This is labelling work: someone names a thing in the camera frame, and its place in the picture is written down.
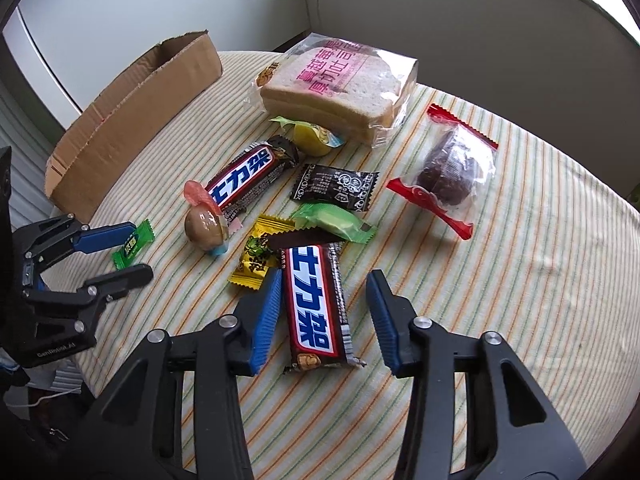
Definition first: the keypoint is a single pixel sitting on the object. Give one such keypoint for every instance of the striped tablecloth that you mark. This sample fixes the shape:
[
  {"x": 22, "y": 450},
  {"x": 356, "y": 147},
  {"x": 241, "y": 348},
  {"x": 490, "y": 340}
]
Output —
[{"x": 500, "y": 310}]

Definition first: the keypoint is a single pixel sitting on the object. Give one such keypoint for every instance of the brown cardboard box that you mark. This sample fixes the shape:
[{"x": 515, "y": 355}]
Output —
[{"x": 140, "y": 100}]

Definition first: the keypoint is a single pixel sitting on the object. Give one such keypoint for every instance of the red-edged brown cake packet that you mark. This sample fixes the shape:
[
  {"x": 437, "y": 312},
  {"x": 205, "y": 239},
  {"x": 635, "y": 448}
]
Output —
[{"x": 452, "y": 170}]

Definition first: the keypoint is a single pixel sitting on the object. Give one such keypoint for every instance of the green pastry packet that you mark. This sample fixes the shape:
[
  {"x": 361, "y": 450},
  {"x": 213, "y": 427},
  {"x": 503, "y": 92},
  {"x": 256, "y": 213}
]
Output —
[{"x": 335, "y": 222}]

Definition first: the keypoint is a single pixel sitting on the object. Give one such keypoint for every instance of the white door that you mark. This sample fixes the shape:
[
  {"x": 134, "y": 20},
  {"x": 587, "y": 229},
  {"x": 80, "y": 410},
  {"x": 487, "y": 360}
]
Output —
[{"x": 125, "y": 15}]

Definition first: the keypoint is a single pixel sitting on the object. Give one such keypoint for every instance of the small green candy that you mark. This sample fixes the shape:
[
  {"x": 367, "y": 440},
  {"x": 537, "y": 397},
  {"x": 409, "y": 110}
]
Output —
[{"x": 134, "y": 246}]

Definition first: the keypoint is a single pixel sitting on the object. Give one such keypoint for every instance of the wrapped brown egg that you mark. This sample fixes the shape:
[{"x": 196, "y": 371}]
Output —
[{"x": 202, "y": 226}]

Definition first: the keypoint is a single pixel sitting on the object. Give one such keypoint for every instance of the brown chocolate bar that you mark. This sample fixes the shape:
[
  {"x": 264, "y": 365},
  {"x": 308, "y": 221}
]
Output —
[
  {"x": 245, "y": 176},
  {"x": 312, "y": 305}
]

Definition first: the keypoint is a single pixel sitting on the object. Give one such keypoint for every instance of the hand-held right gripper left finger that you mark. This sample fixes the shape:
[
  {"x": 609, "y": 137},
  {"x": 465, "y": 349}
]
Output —
[{"x": 265, "y": 312}]

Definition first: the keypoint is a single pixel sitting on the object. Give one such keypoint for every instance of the yellow candy packet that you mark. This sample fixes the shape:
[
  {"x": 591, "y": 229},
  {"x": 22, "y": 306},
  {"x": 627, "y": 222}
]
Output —
[{"x": 252, "y": 260}]

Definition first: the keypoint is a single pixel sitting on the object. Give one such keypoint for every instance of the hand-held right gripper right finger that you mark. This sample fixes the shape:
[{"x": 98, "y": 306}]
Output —
[{"x": 382, "y": 312}]

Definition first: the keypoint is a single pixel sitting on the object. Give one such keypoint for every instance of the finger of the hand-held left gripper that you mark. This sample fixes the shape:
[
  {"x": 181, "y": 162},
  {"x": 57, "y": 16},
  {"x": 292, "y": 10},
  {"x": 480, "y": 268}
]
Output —
[
  {"x": 105, "y": 238},
  {"x": 122, "y": 280}
]

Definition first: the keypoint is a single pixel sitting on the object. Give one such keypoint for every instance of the black candy packet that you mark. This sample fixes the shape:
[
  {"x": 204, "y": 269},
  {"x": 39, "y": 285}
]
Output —
[{"x": 332, "y": 186}]

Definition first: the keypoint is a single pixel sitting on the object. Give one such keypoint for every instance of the sliced bread packet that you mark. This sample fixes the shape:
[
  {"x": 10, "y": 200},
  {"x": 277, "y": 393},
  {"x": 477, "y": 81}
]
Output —
[{"x": 330, "y": 85}]

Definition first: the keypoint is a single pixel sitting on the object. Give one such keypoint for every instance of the yellow jelly cup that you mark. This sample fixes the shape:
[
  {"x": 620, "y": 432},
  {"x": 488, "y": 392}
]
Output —
[{"x": 310, "y": 141}]

